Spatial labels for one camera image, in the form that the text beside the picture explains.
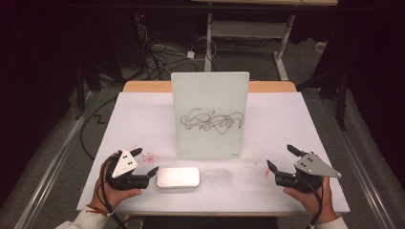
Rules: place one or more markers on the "white table mat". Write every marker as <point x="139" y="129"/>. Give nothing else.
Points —
<point x="280" y="127"/>

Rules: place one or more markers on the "black stand leg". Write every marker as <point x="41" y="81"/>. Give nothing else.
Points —
<point x="342" y="101"/>
<point x="79" y="95"/>

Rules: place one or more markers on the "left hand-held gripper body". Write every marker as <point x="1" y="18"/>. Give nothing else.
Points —
<point x="124" y="165"/>

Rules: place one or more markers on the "white board eraser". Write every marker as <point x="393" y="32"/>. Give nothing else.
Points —
<point x="178" y="177"/>

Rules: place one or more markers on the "wooden table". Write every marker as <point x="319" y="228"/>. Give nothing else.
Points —
<point x="146" y="86"/>

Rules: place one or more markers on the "person's left hand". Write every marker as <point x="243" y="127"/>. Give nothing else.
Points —
<point x="110" y="197"/>

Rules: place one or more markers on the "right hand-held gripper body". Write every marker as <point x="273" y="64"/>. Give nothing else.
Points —
<point x="310" y="165"/>

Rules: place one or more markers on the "white metal desk frame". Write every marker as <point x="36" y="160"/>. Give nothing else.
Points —
<point x="248" y="29"/>

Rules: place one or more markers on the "person's right hand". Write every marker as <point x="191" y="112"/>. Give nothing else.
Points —
<point x="315" y="203"/>

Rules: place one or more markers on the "metal floor rail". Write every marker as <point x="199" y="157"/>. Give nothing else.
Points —
<point x="54" y="159"/>
<point x="359" y="171"/>

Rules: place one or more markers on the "glass whiteboard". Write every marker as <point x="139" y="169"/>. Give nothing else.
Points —
<point x="210" y="95"/>

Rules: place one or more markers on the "white power adapter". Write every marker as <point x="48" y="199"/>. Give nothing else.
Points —
<point x="190" y="54"/>

